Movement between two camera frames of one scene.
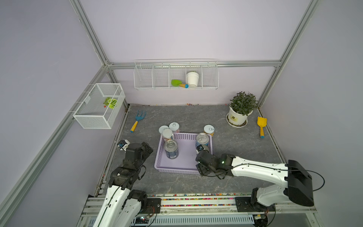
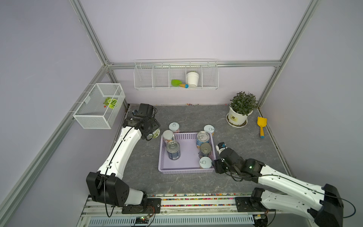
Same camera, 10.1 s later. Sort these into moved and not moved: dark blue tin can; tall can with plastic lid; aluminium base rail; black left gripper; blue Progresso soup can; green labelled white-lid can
Moved: black left gripper; green labelled white-lid can
Not moved: aluminium base rail; dark blue tin can; tall can with plastic lid; blue Progresso soup can
